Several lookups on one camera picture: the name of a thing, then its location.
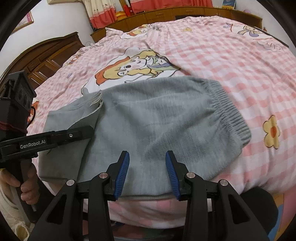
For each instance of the framed wall picture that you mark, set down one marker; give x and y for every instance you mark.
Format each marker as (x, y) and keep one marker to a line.
(27, 20)

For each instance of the cream red curtain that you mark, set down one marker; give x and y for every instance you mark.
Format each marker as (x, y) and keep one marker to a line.
(149, 5)
(101, 13)

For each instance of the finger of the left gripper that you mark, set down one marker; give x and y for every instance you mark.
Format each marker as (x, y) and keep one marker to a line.
(76, 134)

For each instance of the pink checkered cartoon bedsheet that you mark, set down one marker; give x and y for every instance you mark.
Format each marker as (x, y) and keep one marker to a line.
(255, 70)

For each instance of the blue book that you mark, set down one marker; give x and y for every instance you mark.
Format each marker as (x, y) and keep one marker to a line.
(228, 4)

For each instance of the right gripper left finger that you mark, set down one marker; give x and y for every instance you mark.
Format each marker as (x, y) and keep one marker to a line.
(75, 202)

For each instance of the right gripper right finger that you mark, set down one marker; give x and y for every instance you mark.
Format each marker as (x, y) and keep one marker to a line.
(215, 211)

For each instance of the dark wooden headboard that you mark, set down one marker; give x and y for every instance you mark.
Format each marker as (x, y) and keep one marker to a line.
(43, 60)

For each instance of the right cream red curtain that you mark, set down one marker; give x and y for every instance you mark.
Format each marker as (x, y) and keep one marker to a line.
(149, 5)

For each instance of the grey knit pants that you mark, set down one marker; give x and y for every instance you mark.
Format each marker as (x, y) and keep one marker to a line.
(194, 118)

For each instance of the yellow red object on cabinet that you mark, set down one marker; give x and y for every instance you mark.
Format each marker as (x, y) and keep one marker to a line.
(126, 11)

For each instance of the left cream red curtain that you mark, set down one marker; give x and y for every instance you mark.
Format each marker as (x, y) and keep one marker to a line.
(101, 13)

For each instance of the person's left hand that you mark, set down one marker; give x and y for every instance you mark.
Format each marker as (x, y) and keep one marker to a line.
(29, 188)

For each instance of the low wooden cabinet row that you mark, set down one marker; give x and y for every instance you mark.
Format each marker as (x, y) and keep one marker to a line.
(135, 24)

